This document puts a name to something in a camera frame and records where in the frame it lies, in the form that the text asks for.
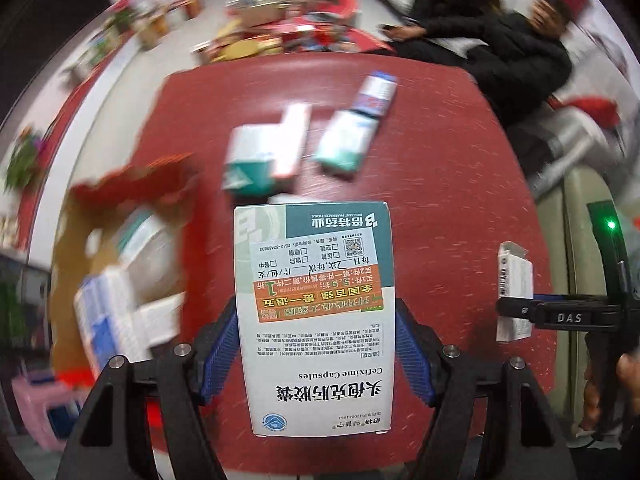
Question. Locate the blue white medicine box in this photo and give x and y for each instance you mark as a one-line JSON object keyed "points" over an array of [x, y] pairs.
{"points": [[107, 320]]}

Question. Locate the black television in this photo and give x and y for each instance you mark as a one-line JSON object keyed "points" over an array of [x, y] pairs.
{"points": [[50, 10]]}

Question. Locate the red cloth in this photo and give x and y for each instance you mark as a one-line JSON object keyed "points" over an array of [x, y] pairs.
{"points": [[597, 110]]}

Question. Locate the green white cefixime box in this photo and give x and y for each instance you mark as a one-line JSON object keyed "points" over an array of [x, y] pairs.
{"points": [[310, 320]]}

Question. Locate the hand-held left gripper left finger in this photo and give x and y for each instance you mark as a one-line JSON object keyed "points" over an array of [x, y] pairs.
{"points": [[220, 352]]}

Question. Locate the red cardboard gift box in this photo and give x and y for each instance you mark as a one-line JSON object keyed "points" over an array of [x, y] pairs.
{"points": [[125, 185]]}

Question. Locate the pink plastic stool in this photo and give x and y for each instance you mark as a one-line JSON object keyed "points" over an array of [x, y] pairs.
{"points": [[40, 405]]}

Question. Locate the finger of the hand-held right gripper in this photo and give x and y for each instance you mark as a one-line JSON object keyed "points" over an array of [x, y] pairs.
{"points": [[517, 307]]}

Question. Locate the grey sofa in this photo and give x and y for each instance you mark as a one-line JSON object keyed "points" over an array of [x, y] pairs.
{"points": [[565, 132]]}

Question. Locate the white green medicine box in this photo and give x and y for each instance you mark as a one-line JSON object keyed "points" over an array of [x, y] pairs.
{"points": [[255, 165]]}

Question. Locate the person's right hand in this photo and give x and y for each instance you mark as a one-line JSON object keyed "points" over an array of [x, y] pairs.
{"points": [[629, 380]]}

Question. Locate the white blue-striped medicine box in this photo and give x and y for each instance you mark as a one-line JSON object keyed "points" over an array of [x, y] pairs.
{"points": [[512, 280]]}

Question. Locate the medicine boxes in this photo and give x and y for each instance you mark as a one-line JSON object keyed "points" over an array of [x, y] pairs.
{"points": [[145, 245]]}

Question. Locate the white printed medicine box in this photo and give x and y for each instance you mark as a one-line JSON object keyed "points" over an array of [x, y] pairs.
{"points": [[345, 145]]}

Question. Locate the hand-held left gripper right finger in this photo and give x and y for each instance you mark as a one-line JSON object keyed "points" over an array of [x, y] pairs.
{"points": [[412, 355]]}

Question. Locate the red white slim medicine box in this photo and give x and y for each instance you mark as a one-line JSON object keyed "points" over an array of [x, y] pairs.
{"points": [[295, 142]]}

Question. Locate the blue white long cream box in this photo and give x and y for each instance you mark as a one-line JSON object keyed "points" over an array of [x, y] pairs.
{"points": [[375, 92]]}

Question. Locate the potted green plant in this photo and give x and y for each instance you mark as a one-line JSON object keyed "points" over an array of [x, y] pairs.
{"points": [[25, 155]]}

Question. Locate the beige leather seat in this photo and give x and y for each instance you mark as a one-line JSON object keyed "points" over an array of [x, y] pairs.
{"points": [[565, 200]]}

